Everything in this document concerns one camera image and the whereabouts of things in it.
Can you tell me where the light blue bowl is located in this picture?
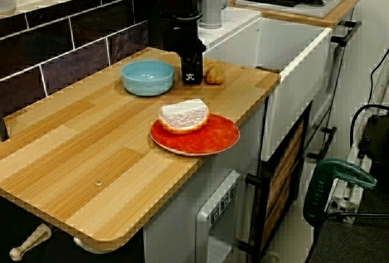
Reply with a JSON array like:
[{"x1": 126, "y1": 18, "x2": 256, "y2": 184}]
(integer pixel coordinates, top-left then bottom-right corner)
[{"x1": 120, "y1": 60, "x2": 175, "y2": 97}]

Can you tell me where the black box device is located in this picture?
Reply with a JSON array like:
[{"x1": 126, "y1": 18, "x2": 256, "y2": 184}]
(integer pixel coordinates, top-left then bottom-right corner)
[{"x1": 357, "y1": 113, "x2": 389, "y2": 169}]

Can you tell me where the red round plate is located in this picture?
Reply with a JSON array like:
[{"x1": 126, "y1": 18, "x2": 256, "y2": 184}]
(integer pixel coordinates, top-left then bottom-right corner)
[{"x1": 150, "y1": 113, "x2": 241, "y2": 157}]

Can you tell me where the grey stove top plate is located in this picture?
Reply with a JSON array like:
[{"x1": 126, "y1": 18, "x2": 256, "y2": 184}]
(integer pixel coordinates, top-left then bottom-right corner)
[{"x1": 233, "y1": 0, "x2": 355, "y2": 18}]

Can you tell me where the white bone shaped hook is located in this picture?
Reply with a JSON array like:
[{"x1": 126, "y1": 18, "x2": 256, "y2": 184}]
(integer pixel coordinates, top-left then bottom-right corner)
[{"x1": 9, "y1": 223, "x2": 52, "y2": 261}]

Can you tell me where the aluminium extrusion bar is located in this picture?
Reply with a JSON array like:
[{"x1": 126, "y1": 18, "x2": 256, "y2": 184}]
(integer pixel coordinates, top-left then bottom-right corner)
[{"x1": 323, "y1": 62, "x2": 389, "y2": 225}]

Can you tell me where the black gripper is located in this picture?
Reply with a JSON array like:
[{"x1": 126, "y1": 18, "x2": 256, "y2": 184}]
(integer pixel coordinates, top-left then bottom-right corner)
[{"x1": 160, "y1": 18, "x2": 207, "y2": 86}]

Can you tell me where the golden toy chicken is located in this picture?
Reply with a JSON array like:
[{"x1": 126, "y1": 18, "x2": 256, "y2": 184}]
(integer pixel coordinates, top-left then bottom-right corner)
[{"x1": 202, "y1": 66, "x2": 225, "y2": 85}]

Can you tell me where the thin black floor cable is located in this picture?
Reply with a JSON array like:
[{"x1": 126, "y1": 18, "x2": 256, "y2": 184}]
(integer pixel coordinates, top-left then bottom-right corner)
[{"x1": 312, "y1": 211, "x2": 389, "y2": 263}]

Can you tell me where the white toy kitchen cabinet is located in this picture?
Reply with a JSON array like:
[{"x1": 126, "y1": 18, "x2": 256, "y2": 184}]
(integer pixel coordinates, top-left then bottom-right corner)
[{"x1": 142, "y1": 6, "x2": 365, "y2": 263}]

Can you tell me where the thick black cable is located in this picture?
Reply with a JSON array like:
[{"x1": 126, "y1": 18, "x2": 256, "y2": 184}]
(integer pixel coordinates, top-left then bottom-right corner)
[{"x1": 349, "y1": 103, "x2": 389, "y2": 151}]

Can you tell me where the dark tiled backsplash with ledge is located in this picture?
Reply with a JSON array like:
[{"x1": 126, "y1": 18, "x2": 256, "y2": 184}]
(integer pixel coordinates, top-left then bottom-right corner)
[{"x1": 0, "y1": 0, "x2": 268, "y2": 115}]

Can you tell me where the grey toy faucet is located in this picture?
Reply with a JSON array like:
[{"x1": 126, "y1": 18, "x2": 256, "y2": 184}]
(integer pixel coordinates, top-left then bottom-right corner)
[{"x1": 197, "y1": 0, "x2": 229, "y2": 30}]

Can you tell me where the black framed wooden door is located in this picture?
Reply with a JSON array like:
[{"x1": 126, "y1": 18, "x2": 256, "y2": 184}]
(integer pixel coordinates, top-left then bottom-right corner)
[{"x1": 244, "y1": 100, "x2": 314, "y2": 263}]

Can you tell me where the black bar handle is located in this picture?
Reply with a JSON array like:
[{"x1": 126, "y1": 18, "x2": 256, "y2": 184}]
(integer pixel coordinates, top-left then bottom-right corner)
[
  {"x1": 329, "y1": 19, "x2": 362, "y2": 47},
  {"x1": 306, "y1": 126, "x2": 337, "y2": 160}
]

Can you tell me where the grey appliance door panel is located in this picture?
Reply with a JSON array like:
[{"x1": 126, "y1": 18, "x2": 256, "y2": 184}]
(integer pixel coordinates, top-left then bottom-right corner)
[{"x1": 194, "y1": 170, "x2": 241, "y2": 263}]

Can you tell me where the white curved bracket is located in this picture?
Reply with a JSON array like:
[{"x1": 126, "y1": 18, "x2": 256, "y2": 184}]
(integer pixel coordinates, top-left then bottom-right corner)
[{"x1": 72, "y1": 236, "x2": 122, "y2": 254}]

